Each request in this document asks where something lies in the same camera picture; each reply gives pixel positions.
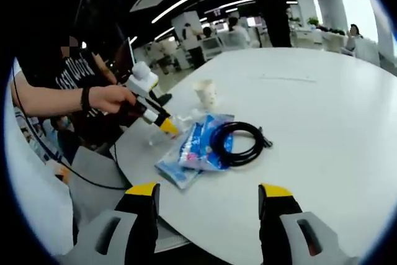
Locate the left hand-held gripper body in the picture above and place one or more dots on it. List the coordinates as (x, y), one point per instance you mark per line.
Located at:
(141, 80)

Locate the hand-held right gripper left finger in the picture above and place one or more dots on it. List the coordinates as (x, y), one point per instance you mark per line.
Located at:
(139, 224)

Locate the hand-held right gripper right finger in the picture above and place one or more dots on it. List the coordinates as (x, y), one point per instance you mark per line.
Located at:
(279, 224)

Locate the black computer mouse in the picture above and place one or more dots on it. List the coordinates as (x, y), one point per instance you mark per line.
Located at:
(166, 98)

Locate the clear plastic bottle red label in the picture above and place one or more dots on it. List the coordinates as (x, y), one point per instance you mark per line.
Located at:
(183, 120)

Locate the blue packet with pink print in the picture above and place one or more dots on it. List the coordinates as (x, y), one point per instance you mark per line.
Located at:
(201, 141)

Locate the white paper cup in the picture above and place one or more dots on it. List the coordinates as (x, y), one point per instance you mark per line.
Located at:
(206, 92)

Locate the light blue plastic packet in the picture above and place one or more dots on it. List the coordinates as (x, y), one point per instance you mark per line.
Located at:
(176, 175)

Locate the person's left hand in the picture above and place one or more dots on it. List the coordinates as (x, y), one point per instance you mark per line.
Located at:
(111, 99)

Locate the grey chair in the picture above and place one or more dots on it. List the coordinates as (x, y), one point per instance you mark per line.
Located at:
(96, 196)

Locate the black wristband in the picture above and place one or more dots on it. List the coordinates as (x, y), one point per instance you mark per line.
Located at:
(85, 99)

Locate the person's black printed shirt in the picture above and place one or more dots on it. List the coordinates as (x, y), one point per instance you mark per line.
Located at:
(74, 72)

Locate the large dark monitor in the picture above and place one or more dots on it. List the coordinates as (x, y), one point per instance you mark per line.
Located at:
(102, 23)

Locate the white office chair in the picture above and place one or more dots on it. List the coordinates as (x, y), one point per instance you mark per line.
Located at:
(214, 47)

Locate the white table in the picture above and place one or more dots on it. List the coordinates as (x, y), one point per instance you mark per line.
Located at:
(310, 122)

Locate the black pillar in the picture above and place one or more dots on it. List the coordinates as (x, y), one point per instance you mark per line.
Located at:
(276, 23)

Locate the green potted plant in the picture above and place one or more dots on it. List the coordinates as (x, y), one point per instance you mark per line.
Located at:
(313, 21)

